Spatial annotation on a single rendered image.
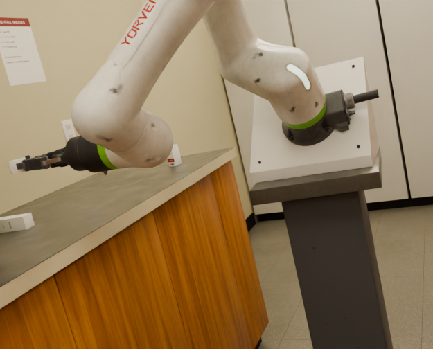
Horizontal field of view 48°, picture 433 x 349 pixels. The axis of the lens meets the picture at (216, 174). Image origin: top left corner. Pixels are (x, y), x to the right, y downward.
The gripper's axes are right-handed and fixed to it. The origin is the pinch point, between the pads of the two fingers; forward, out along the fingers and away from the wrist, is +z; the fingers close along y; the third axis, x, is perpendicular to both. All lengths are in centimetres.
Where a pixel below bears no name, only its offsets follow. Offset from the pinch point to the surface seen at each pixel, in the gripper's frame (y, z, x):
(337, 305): -38, -56, 57
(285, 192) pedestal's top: -31, -50, 22
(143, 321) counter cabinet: -23, -3, 53
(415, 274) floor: -176, -63, 111
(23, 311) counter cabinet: 14.4, -3.7, 29.4
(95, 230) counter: -10.6, -6.5, 20.7
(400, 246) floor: -217, -54, 111
